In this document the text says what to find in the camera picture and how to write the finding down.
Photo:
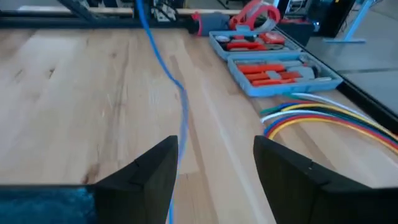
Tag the red and grey utility knife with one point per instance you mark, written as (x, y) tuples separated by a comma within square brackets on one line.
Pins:
[(258, 76)]

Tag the red tape measure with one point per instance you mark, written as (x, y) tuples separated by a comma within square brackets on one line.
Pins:
[(272, 38)]

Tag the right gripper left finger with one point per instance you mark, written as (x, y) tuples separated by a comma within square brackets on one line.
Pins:
[(140, 193)]

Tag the dark bin with red trim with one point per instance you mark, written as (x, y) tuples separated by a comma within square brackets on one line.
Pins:
[(295, 32)]

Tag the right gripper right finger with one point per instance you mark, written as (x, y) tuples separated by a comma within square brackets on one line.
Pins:
[(311, 193)]

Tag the grey open tool case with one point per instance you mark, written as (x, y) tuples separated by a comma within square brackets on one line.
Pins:
[(242, 87)]

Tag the black metal table frame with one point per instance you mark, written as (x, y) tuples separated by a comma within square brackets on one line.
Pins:
[(62, 21)]

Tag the grey pouch with red rim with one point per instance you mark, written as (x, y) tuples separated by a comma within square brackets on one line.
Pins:
[(214, 23)]

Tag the light blue table stand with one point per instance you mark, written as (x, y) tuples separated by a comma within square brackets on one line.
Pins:
[(357, 21)]

